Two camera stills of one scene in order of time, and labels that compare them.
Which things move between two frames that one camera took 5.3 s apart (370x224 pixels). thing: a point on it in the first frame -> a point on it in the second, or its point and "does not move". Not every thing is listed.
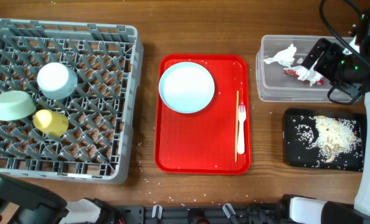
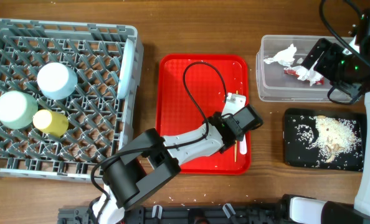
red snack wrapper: x=293 y=72 does not move
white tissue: x=285 y=57 does not move
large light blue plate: x=186 y=87 -> x=126 y=69
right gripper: x=332 y=51 does not move
